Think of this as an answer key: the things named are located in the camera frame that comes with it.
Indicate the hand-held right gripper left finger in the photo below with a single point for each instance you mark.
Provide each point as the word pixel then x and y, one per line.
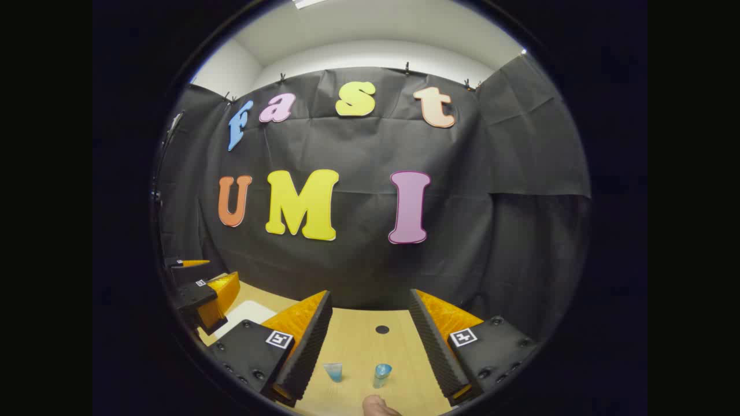
pixel 306 352

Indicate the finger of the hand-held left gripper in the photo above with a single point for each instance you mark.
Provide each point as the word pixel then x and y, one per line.
pixel 196 297
pixel 175 264

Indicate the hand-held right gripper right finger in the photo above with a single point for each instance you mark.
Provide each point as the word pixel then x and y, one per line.
pixel 433 346

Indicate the black backdrop cloth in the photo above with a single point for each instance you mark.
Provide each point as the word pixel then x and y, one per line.
pixel 358 271

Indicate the clear bottle with blue cap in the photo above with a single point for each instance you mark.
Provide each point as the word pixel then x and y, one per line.
pixel 381 374

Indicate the white suitcase with grey lining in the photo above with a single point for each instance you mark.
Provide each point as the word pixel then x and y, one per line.
pixel 248 315

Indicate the ceiling light panel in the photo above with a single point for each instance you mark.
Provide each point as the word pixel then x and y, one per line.
pixel 309 3

